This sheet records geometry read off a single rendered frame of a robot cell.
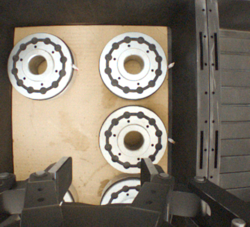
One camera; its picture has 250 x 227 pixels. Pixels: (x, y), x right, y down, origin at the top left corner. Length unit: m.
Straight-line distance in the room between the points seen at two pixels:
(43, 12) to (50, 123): 0.17
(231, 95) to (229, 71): 0.04
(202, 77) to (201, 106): 0.03
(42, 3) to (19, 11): 0.05
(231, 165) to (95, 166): 0.24
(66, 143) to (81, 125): 0.04
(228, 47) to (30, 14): 0.33
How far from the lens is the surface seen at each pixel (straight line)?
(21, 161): 0.36
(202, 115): 0.23
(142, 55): 0.28
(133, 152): 0.28
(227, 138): 0.37
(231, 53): 0.38
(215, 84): 0.24
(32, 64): 0.32
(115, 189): 0.31
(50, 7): 0.30
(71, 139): 0.32
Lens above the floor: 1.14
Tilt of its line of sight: 88 degrees down
